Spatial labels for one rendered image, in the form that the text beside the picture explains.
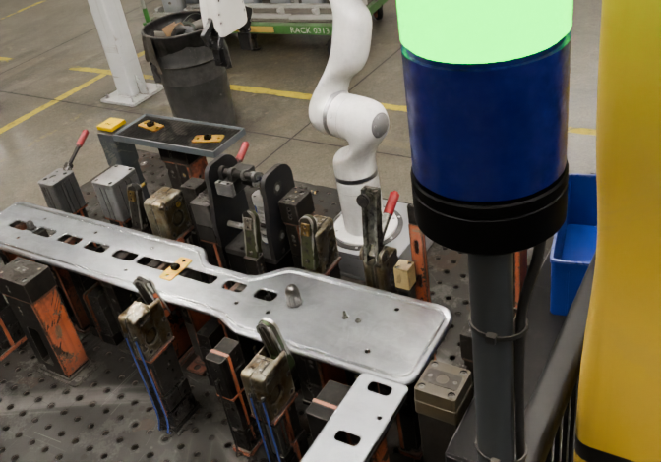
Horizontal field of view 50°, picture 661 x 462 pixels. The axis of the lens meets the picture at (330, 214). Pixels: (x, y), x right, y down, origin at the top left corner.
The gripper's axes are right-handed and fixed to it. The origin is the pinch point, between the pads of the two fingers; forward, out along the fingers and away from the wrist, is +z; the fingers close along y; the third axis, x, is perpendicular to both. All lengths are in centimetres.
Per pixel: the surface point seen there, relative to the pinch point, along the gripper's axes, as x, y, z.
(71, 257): -41, 31, 45
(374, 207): 36.9, 10.3, 26.7
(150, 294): -3, 40, 38
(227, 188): -3.1, 9.4, 29.9
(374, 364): 47, 34, 45
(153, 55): -211, -169, 83
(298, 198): 13.0, 4.1, 32.8
